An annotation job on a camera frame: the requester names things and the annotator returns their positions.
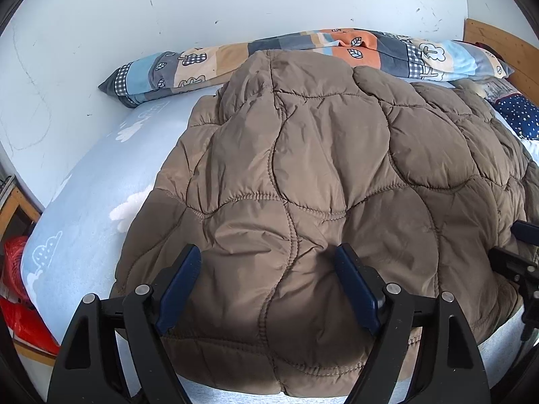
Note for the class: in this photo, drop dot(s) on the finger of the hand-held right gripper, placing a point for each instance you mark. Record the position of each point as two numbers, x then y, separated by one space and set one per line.
509 263
526 232

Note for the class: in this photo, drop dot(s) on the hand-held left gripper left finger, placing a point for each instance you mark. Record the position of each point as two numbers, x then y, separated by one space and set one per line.
179 290

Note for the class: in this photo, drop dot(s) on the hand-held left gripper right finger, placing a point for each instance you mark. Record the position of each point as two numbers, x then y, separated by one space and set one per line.
358 292

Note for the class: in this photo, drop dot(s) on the brown padded jacket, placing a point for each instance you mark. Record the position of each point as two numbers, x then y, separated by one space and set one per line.
316 155

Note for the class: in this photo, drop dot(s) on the navy star-print pillow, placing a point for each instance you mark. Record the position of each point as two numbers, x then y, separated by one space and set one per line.
522 113

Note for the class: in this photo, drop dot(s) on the light blue cloud-print blanket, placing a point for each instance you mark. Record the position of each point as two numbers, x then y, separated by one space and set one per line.
84 202

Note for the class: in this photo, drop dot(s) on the grey printed pillow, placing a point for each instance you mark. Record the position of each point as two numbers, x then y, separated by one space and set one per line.
492 88

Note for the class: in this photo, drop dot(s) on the red plastic bag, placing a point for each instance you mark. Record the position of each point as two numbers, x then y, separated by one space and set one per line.
25 320

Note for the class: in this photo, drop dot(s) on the wooden side table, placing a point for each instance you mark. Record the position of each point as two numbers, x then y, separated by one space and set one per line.
25 204

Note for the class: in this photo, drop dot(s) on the wooden headboard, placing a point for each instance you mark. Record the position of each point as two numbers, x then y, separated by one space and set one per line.
492 33

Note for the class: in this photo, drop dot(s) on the patchwork rolled quilt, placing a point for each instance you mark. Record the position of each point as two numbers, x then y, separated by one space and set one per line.
294 42

